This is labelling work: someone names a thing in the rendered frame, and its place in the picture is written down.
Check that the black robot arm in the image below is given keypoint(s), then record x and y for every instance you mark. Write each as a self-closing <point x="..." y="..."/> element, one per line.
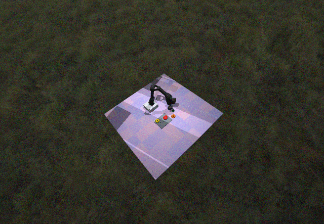
<point x="168" y="96"/>

